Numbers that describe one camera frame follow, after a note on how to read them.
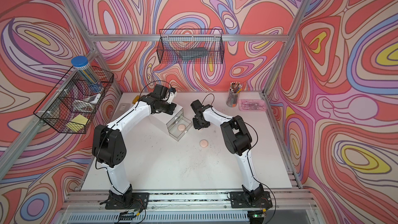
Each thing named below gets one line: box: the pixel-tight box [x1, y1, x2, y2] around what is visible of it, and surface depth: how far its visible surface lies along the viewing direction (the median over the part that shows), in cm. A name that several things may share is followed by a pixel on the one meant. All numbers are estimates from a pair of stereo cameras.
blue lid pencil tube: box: [70, 55, 104, 94], surface depth 76 cm
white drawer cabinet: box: [149, 103, 185, 136], surface depth 89 cm
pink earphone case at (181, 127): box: [177, 123, 186, 132], surface depth 100 cm
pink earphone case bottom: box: [199, 139, 209, 148], surface depth 93 cm
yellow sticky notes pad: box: [65, 114, 89, 133], surface depth 72 cm
